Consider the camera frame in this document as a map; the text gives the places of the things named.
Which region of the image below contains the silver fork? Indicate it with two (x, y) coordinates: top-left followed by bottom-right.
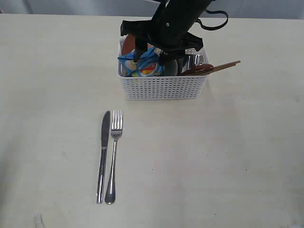
(105, 110), (124, 204)

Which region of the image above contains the pale green ceramic bowl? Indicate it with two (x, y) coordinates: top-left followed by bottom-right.
(163, 59), (178, 76)

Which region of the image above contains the black cable loop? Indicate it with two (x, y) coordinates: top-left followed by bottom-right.
(196, 9), (228, 31)

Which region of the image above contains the white perforated plastic basket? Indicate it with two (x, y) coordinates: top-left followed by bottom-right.
(117, 36), (210, 101)

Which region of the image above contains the blue chips bag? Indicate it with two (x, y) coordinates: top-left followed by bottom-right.
(118, 44), (164, 77)

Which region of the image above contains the brown wooden chopstick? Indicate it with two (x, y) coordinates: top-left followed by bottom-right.
(201, 61), (240, 76)
(211, 60), (241, 71)

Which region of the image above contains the silver table knife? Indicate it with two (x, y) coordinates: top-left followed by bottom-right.
(96, 111), (111, 204)

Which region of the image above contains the lower brown wooden chopstick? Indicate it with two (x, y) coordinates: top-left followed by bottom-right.
(201, 61), (240, 76)

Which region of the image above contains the dark brown wooden spoon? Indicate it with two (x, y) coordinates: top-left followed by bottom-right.
(179, 64), (213, 76)

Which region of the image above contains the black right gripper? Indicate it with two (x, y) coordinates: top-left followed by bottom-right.
(120, 0), (204, 66)

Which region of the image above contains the upper brown wooden chopstick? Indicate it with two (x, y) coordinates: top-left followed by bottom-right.
(211, 60), (241, 71)

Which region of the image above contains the round brown wooden plate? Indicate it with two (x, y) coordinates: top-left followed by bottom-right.
(121, 34), (135, 56)

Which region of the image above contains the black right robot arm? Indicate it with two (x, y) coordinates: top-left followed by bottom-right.
(120, 0), (211, 64)

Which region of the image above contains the shiny steel cup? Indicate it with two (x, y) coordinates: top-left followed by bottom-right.
(177, 48), (208, 75)

